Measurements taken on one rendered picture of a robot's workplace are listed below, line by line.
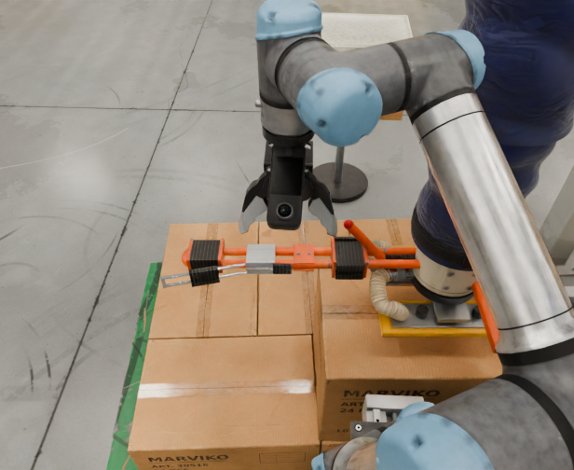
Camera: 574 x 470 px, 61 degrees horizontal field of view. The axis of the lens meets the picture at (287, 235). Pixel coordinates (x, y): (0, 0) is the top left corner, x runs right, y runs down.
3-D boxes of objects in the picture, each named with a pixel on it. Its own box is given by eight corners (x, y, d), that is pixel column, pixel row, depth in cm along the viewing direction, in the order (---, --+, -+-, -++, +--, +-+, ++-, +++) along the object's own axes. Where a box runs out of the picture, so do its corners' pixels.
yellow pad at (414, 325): (508, 304, 126) (514, 292, 123) (521, 338, 119) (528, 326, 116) (376, 304, 127) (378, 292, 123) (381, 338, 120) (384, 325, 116)
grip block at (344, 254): (362, 251, 126) (364, 235, 122) (366, 281, 119) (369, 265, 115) (329, 251, 126) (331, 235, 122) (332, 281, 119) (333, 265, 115)
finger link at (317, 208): (348, 208, 80) (318, 171, 75) (350, 233, 76) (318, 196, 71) (333, 215, 82) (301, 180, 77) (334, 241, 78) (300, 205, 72)
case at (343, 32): (395, 83, 292) (407, 15, 263) (402, 120, 264) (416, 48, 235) (294, 79, 295) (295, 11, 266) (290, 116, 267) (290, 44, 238)
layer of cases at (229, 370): (417, 273, 251) (434, 217, 223) (476, 480, 182) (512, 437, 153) (183, 280, 249) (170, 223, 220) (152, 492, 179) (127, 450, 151)
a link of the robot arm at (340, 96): (422, 67, 48) (365, 24, 55) (319, 91, 45) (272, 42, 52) (408, 135, 53) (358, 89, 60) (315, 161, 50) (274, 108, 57)
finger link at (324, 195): (342, 204, 74) (309, 165, 69) (342, 211, 73) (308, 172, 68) (316, 216, 76) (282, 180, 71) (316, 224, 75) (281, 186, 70)
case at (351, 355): (476, 331, 181) (512, 259, 152) (511, 440, 153) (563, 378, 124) (313, 331, 180) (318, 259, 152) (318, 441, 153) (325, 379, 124)
